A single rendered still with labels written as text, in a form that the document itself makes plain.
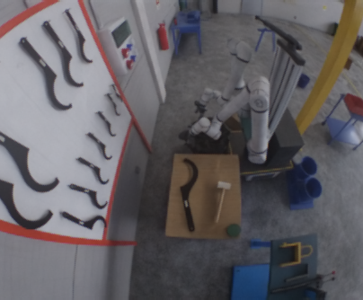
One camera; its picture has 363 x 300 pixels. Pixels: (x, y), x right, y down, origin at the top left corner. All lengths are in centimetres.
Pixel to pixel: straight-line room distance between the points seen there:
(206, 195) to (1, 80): 151
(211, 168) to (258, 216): 121
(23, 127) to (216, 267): 231
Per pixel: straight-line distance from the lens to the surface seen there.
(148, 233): 236
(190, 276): 232
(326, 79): 217
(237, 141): 234
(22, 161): 92
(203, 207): 133
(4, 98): 94
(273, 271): 133
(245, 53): 145
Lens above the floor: 225
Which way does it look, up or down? 59 degrees down
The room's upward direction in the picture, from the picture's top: 14 degrees counter-clockwise
